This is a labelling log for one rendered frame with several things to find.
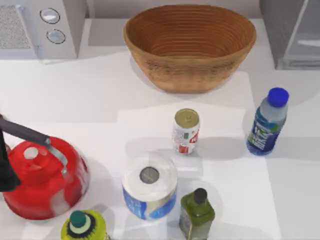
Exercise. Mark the red kettle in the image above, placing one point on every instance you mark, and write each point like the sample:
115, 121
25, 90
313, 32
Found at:
47, 180

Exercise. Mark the square green bottle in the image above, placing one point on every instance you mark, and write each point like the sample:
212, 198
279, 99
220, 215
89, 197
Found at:
196, 215

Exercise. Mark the pale microwave oven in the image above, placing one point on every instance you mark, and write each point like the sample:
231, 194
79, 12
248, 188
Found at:
37, 27

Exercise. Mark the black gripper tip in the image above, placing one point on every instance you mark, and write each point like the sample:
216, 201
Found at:
5, 172

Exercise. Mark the blue capped bottle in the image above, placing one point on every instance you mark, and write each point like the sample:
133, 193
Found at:
267, 127

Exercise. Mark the yellow-green bottle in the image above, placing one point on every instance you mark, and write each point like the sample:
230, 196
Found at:
85, 226

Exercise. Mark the round microwave knob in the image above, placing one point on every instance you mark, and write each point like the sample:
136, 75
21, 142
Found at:
56, 36
49, 15

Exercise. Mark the brown woven basket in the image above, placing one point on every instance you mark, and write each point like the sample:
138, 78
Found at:
190, 50

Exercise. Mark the red and white can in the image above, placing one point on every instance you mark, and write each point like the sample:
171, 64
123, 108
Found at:
186, 132

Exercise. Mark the white paper roll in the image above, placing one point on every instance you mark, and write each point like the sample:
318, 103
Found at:
149, 187

